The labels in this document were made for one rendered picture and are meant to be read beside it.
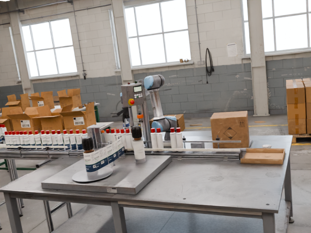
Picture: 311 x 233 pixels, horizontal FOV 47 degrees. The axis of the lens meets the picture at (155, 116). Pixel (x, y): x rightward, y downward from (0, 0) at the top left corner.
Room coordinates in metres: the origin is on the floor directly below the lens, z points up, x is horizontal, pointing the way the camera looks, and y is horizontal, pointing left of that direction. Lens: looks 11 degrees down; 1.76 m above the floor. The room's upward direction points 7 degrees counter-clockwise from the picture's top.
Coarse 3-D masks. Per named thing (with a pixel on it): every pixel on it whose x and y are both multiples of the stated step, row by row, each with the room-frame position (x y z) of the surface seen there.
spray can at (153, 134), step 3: (153, 129) 2.98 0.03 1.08; (153, 132) 2.98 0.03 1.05; (153, 135) 2.97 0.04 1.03; (153, 138) 2.97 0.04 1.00; (153, 141) 2.97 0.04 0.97; (156, 141) 2.98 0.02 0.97; (153, 144) 2.97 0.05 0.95; (156, 144) 2.97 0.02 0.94; (153, 147) 2.97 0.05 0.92; (156, 147) 2.97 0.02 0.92
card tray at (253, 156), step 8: (248, 152) 2.78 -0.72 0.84; (256, 152) 2.75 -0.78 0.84; (264, 152) 2.72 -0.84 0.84; (272, 152) 2.70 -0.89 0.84; (280, 152) 2.67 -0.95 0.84; (248, 160) 2.53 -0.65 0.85; (256, 160) 2.50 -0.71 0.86; (264, 160) 2.48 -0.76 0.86; (272, 160) 2.45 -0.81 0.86; (280, 160) 2.43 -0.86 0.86
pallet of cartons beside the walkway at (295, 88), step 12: (288, 84) 5.94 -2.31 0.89; (300, 84) 5.78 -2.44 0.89; (288, 96) 5.50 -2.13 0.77; (300, 96) 5.44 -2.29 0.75; (288, 108) 5.50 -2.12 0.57; (300, 108) 5.44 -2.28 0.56; (288, 120) 5.51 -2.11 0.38; (300, 120) 5.44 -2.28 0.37; (288, 132) 5.51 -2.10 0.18; (300, 132) 5.44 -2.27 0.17
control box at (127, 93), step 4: (132, 84) 3.11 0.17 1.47; (136, 84) 3.12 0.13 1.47; (140, 84) 3.14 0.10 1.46; (124, 88) 3.08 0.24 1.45; (128, 88) 3.08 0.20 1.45; (132, 88) 3.10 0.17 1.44; (124, 92) 3.09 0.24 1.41; (128, 92) 3.07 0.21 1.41; (132, 92) 3.09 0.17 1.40; (136, 92) 3.11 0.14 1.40; (140, 92) 3.13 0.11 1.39; (124, 96) 3.10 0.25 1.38; (128, 96) 3.07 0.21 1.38; (132, 96) 3.09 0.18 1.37; (124, 100) 3.11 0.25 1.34; (128, 100) 3.07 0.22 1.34; (136, 100) 3.11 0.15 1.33; (140, 100) 3.13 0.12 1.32; (124, 104) 3.12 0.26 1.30; (128, 104) 3.07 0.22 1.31; (132, 104) 3.09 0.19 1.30; (136, 104) 3.10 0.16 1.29
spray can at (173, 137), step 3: (171, 129) 2.90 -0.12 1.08; (171, 132) 2.90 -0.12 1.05; (174, 132) 2.91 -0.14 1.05; (171, 135) 2.89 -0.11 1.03; (174, 135) 2.89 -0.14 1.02; (171, 138) 2.90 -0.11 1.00; (174, 138) 2.89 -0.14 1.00; (171, 141) 2.90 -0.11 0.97; (174, 141) 2.89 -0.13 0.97; (171, 144) 2.90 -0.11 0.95; (174, 144) 2.89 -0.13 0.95; (174, 147) 2.89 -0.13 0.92
